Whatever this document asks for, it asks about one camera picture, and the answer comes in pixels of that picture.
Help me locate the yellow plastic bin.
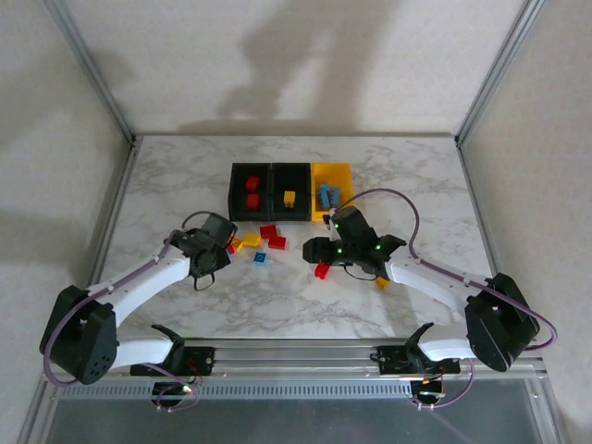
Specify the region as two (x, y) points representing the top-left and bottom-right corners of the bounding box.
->
(310, 161), (356, 224)

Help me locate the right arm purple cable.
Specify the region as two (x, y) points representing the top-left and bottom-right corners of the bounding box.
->
(341, 188), (559, 412)

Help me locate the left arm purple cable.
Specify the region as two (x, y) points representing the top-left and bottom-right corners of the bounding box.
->
(42, 210), (218, 414)

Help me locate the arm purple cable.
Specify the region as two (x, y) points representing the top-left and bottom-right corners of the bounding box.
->
(42, 210), (218, 414)
(341, 188), (559, 412)

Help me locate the grey metal panel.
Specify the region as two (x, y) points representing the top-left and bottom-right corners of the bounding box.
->
(45, 397), (545, 444)

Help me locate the aluminium base rail beam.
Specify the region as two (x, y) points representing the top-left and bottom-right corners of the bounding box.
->
(43, 339), (545, 385)

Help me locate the slotted grey cable duct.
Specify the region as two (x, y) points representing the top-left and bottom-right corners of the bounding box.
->
(59, 381), (413, 401)

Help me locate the aluminium side rail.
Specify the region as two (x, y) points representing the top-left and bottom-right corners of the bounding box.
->
(68, 135), (143, 343)
(455, 136), (517, 341)

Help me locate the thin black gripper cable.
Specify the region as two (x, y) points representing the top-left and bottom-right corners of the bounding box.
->
(192, 269), (217, 291)
(344, 263), (379, 282)

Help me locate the black plastic bin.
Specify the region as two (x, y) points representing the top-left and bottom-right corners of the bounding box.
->
(228, 161), (274, 222)
(270, 161), (314, 222)

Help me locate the aluminium frame post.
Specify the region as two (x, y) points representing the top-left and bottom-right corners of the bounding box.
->
(454, 0), (548, 144)
(43, 0), (138, 142)

